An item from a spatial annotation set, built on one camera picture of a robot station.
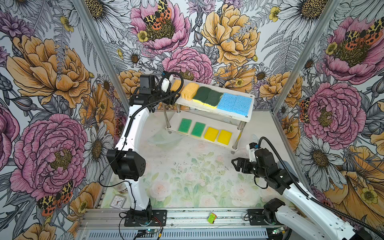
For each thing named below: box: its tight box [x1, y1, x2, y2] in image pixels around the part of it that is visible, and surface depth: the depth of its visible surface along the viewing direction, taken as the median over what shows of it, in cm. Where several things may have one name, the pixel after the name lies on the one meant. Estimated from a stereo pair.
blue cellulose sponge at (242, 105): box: [234, 95, 252, 117], surface depth 76 cm
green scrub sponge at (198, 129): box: [191, 122, 206, 139], surface depth 102 cm
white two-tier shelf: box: [162, 77, 255, 151], surface depth 81 cm
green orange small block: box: [207, 212, 218, 224], surface depth 74 cm
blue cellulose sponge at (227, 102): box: [217, 93, 237, 113], surface depth 78 cm
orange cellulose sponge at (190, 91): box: [181, 82, 199, 101], surface depth 81 cm
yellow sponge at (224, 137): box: [217, 129, 233, 146], surface depth 99 cm
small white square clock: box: [109, 195, 127, 210], surface depth 79 cm
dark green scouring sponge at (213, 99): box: [203, 90, 224, 109], surface depth 78 cm
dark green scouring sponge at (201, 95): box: [192, 86, 211, 105], surface depth 81 cm
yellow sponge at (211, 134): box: [204, 127, 219, 142], surface depth 101 cm
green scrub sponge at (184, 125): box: [178, 118, 193, 133], surface depth 106 cm
